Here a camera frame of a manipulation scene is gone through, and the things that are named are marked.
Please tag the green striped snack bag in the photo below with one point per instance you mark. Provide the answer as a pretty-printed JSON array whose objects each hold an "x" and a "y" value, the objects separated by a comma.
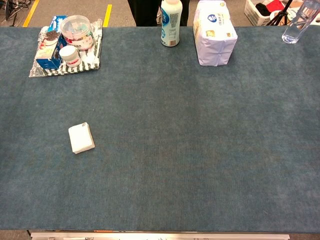
[{"x": 87, "y": 58}]

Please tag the black camera tripod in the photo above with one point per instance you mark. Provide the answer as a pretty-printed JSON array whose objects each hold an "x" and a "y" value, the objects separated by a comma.
[{"x": 280, "y": 15}]

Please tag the clear round plastic tub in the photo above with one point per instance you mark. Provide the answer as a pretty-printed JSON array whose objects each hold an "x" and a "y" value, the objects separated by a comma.
[{"x": 76, "y": 31}]

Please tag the white yogurt drink bottle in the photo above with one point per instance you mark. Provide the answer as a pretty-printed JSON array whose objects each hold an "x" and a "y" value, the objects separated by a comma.
[{"x": 170, "y": 22}]

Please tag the small white medicine jar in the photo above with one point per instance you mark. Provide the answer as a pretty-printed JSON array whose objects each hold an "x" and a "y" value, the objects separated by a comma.
[{"x": 70, "y": 56}]

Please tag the small white tissue pack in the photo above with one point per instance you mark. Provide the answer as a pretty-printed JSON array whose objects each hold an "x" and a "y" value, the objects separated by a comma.
[{"x": 81, "y": 138}]

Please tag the white plastic laundry basket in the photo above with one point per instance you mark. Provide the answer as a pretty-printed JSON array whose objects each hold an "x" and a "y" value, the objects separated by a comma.
[{"x": 255, "y": 13}]

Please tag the large white tissue paper package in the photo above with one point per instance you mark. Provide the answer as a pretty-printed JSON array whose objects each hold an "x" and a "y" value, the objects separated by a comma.
[{"x": 214, "y": 33}]

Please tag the blue Oreo cookie box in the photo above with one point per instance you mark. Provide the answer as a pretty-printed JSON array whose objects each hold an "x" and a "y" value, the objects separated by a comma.
[{"x": 50, "y": 47}]

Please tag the person in black trousers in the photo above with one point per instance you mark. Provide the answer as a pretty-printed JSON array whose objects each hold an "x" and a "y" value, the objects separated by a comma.
[{"x": 147, "y": 12}]

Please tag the clear plastic water bottle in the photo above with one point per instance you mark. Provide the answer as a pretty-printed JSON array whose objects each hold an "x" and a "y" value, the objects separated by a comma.
[{"x": 298, "y": 23}]

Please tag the aluminium table edge rail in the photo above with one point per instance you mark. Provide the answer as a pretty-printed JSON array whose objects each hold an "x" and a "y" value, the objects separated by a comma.
[{"x": 160, "y": 236}]

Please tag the blue felt table mat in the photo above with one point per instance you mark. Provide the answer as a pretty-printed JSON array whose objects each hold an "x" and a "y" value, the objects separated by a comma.
[{"x": 160, "y": 130}]

